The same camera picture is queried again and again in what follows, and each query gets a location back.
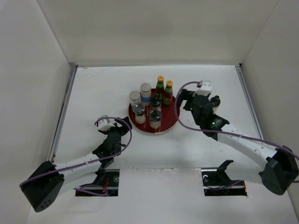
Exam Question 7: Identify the red sauce bottle yellow cap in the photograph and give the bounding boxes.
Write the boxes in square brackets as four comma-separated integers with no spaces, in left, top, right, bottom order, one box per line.
[155,76,164,101]

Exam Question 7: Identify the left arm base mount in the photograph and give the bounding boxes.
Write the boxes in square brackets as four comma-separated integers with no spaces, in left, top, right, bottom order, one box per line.
[75,169,120,197]

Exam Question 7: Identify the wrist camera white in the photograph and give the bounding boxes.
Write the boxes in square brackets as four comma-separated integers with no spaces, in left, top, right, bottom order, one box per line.
[197,80,212,96]
[94,115,115,132]

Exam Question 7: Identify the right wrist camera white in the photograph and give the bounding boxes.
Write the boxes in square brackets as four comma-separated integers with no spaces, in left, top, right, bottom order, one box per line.
[197,80,212,96]

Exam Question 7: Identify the beige spice grinder black cap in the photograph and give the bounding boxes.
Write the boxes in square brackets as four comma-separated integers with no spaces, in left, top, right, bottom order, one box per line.
[149,110,162,129]

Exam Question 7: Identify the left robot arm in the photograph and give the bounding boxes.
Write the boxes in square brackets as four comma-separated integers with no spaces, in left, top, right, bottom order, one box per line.
[19,115,132,212]

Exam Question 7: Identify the white spice grinder black cap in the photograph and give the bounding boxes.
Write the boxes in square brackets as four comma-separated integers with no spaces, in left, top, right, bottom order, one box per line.
[149,96,162,112]

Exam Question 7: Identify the round red lacquer tray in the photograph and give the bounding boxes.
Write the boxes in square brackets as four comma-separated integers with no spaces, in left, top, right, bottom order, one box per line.
[128,102,178,133]

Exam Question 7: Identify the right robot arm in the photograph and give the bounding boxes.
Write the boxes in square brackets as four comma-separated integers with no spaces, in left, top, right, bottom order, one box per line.
[176,89,299,195]

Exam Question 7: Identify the white salt grinder black cap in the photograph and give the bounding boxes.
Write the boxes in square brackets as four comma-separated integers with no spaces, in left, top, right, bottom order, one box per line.
[133,103,146,124]

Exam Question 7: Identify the bead jar blue label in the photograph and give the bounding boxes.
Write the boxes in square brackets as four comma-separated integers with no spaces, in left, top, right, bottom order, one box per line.
[140,83,151,106]
[129,91,141,109]

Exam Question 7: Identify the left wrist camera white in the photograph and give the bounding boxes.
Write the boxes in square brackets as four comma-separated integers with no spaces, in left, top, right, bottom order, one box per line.
[94,115,115,132]

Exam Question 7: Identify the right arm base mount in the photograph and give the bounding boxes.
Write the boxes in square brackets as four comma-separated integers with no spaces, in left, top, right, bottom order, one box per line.
[201,160,247,196]

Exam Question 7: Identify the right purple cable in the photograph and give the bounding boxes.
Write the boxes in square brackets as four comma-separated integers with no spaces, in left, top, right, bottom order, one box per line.
[174,80,299,161]

